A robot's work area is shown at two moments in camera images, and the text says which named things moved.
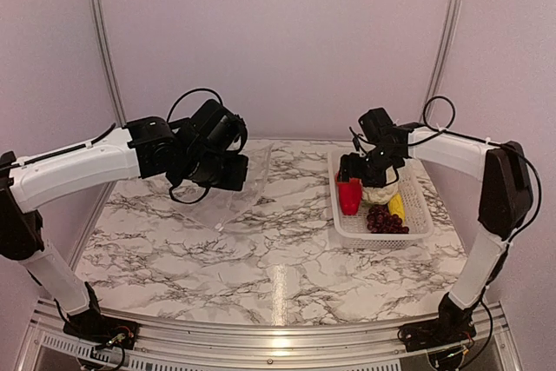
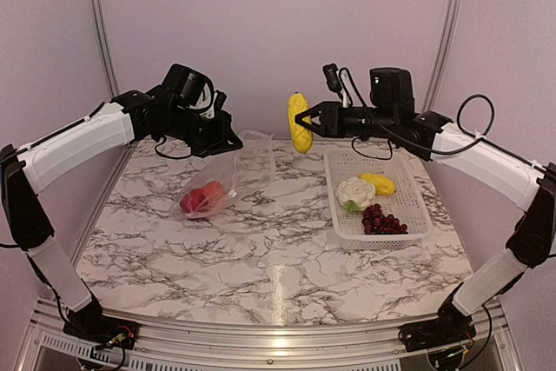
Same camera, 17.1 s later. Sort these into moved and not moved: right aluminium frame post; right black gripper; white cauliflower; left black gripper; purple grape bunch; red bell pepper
Moved: right black gripper; left black gripper; red bell pepper; white cauliflower
Not moved: right aluminium frame post; purple grape bunch
